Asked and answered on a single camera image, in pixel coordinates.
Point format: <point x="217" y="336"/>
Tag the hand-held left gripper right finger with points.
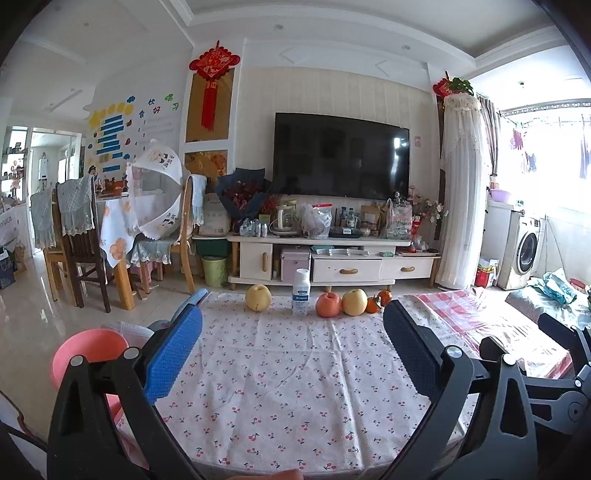
<point x="415" y="350"/>

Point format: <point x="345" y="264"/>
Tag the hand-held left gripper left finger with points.
<point x="175" y="350"/>

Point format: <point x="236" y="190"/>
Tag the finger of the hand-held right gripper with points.
<point x="563" y="401"/>
<point x="561" y="334"/>

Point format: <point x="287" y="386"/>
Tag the pink plastic bin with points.
<point x="87" y="350"/>

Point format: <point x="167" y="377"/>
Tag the blue plastic bag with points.
<point x="556" y="286"/>

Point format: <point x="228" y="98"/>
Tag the white plastic bin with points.
<point x="129" y="332"/>

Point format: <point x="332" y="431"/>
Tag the tangerine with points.
<point x="372" y="305"/>
<point x="384" y="297"/>

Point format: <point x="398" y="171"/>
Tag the yellow apple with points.
<point x="354" y="302"/>

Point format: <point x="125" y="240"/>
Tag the red checkered plastic sheet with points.
<point x="485" y="314"/>

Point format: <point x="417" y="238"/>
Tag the green waste bin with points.
<point x="214" y="271"/>

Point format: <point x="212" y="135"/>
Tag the white washing machine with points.
<point x="524" y="251"/>

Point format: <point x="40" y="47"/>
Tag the red box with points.
<point x="485" y="278"/>

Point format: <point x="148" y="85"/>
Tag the yellow pear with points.
<point x="257" y="297"/>

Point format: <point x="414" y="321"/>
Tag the red apple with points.
<point x="328" y="304"/>

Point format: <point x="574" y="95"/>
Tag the white TV cabinet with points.
<point x="341" y="270"/>

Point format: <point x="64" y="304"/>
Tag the white plastic bottle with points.
<point x="302" y="290"/>

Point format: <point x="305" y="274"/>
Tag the white plastic bag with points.
<point x="398" y="221"/>

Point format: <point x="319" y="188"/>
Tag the dining table with white cloth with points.
<point x="115" y="230"/>

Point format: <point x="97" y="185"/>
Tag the brown paper bags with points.
<point x="372" y="219"/>

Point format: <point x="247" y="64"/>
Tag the white sack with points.
<point x="215" y="217"/>

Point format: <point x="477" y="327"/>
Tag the dark wooden chair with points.
<point x="81" y="240"/>

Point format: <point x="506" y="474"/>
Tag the artificial flowers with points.
<point x="427" y="205"/>

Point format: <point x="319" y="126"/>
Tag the pink storage box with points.
<point x="295" y="265"/>

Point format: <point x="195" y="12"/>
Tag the wrapped pack of cans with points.
<point x="256" y="227"/>

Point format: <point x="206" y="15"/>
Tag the purple basin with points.
<point x="500" y="196"/>

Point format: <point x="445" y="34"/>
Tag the clear bag with red top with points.
<point x="316" y="221"/>

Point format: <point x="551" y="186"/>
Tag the mesh food cover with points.
<point x="157" y="184"/>

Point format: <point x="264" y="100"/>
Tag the dark flower bouquet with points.
<point x="242" y="194"/>

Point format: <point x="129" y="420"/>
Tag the glass kettle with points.
<point x="286" y="219"/>

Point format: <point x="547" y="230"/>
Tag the lace covered air conditioner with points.
<point x="461" y="184"/>

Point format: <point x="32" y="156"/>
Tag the hanging laundry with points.
<point x="584" y="157"/>

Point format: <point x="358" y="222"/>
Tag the dark blue box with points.
<point x="7" y="270"/>

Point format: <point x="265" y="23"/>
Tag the black television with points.
<point x="341" y="157"/>

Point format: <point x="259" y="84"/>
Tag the patterned curtain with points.
<point x="489" y="134"/>

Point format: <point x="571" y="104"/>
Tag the green potted plant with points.
<point x="459" y="85"/>

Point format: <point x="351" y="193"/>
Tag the blue striped wall poster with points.
<point x="111" y="134"/>

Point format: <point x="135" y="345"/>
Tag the red knot wall decoration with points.
<point x="213" y="64"/>

